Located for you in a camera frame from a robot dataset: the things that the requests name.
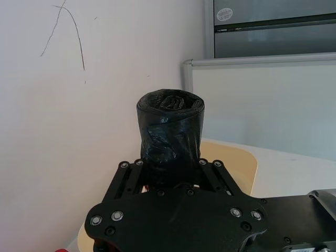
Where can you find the white round-edged table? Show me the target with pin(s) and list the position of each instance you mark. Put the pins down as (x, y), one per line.
(288, 170)

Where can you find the white board with grey frame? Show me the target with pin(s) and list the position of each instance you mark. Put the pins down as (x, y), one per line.
(262, 105)

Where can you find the grey framed glass window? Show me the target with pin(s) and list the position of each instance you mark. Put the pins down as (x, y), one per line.
(262, 39)

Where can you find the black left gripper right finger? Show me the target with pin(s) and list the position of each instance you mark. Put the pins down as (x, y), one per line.
(221, 178)

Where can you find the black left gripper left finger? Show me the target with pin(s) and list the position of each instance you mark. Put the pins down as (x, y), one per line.
(123, 181)

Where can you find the black plastic bag roll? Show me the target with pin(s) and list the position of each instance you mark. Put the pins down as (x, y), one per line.
(170, 131)

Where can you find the round white sticker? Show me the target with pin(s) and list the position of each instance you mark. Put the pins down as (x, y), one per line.
(225, 14)

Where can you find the small red object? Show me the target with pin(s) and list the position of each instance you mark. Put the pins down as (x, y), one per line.
(63, 250)

